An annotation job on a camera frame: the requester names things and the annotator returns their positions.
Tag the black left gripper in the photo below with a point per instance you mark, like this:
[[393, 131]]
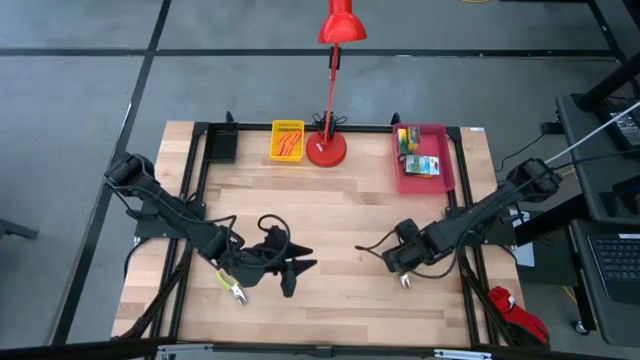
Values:
[[260, 260]]

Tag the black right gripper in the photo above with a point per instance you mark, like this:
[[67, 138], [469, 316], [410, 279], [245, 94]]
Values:
[[407, 250]]

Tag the Crayola crayon box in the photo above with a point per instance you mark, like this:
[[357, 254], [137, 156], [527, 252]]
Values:
[[414, 140], [422, 165], [403, 142]]

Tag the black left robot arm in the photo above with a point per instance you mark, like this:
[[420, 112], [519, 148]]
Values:
[[170, 210]]

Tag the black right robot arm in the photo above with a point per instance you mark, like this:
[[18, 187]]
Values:
[[480, 215]]

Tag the red desk lamp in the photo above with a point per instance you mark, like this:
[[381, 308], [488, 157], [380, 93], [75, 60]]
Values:
[[326, 150]]

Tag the pink plastic tray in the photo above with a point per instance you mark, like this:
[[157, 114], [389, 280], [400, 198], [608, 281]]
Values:
[[442, 142]]

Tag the white paper sheet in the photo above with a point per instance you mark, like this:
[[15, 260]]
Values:
[[525, 257]]

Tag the yellow plastic basket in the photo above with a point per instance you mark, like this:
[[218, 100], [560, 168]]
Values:
[[287, 124]]

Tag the black plastic basket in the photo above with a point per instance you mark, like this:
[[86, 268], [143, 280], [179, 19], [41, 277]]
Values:
[[221, 145]]

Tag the red glove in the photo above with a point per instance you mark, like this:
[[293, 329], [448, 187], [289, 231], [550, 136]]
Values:
[[525, 320]]

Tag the black equipment cart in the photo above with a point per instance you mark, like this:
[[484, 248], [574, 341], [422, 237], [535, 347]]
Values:
[[595, 200]]

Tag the black laptop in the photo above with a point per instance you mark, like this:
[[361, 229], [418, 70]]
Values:
[[617, 260]]

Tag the black power adapter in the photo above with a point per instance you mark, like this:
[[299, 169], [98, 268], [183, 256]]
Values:
[[625, 130]]

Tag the black diagonal stand leg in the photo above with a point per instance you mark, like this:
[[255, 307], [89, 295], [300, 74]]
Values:
[[610, 82]]

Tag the dark furniture leg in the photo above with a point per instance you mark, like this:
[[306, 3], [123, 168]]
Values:
[[15, 230]]

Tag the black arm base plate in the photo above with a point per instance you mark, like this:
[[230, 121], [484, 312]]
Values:
[[150, 232], [500, 239]]

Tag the black horizontal camera bar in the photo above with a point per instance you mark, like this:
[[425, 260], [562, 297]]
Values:
[[320, 352]]

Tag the black table frame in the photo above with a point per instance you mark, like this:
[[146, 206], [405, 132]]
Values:
[[365, 128]]

